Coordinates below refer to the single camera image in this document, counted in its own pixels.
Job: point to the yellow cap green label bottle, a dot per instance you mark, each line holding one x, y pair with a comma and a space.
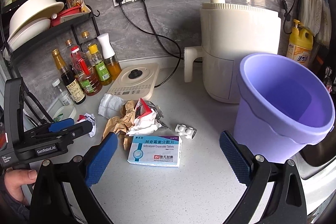
99, 64

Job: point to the blue white medicine box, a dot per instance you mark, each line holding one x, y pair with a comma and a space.
149, 150

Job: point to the white plastic bag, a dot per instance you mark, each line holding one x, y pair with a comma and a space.
110, 106

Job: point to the hanging white bags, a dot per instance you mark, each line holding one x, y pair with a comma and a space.
315, 15

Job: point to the gold cap clear bottle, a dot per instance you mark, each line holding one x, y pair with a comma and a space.
87, 41

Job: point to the yellow snack package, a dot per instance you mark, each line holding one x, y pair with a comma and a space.
78, 3

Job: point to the black metal kitchen rack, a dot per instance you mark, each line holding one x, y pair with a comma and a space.
7, 13

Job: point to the red cap vinegar bottle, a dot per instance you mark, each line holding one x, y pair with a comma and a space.
85, 72

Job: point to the white pill blister pack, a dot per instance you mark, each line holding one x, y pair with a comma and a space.
186, 131

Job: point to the cream induction cooker base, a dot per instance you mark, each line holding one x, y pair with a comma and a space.
135, 82

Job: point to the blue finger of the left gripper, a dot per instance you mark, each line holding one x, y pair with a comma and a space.
75, 131
60, 125

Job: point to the white top oil sprayer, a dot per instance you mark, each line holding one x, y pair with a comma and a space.
110, 57

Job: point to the red plastic container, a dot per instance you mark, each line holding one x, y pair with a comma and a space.
58, 18

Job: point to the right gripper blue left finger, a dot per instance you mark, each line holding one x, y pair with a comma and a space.
98, 158

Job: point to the upper cream bowl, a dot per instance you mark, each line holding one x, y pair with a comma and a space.
32, 10

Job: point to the purple plastic bucket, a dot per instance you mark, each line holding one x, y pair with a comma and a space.
283, 107

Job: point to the yellow dish soap bottle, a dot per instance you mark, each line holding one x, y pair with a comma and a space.
300, 44

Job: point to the small white cap bottle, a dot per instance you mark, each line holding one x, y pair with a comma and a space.
62, 92

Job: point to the person's left hand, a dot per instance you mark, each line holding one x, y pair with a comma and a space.
14, 179

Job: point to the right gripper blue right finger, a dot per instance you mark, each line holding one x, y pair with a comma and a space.
235, 154

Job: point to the gold cap rear bottle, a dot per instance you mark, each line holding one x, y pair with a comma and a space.
69, 45

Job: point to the dark soy sauce bottle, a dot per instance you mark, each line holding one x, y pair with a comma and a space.
68, 78

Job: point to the small red white wrapper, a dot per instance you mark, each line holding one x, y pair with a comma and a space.
91, 118

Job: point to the brown paper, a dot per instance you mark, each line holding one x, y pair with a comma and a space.
120, 125

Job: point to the cream air fryer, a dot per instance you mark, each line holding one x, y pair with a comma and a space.
229, 33

